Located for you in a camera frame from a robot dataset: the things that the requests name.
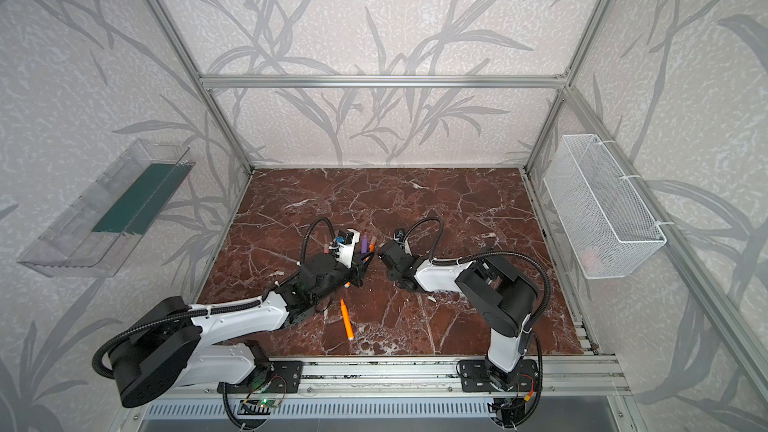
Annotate orange marker diagonal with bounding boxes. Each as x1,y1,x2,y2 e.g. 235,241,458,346
340,299,355,341

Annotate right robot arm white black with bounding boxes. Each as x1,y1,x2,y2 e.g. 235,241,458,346
378,240,552,380

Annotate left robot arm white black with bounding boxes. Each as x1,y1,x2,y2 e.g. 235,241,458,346
91,252,372,408

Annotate green circuit board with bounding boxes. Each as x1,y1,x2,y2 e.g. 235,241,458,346
241,398,283,414

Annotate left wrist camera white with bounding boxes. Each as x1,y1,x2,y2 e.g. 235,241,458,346
329,229,360,268

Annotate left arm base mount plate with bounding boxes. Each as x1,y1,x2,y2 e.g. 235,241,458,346
234,360,304,394

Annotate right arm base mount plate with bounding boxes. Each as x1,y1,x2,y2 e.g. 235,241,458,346
456,359,540,393

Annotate white wire mesh basket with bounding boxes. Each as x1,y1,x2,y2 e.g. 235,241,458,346
544,134,667,280

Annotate aluminium front rail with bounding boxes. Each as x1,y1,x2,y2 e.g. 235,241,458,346
119,356,631,400

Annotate clear plastic wall tray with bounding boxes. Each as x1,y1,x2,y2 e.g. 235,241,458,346
18,139,195,278

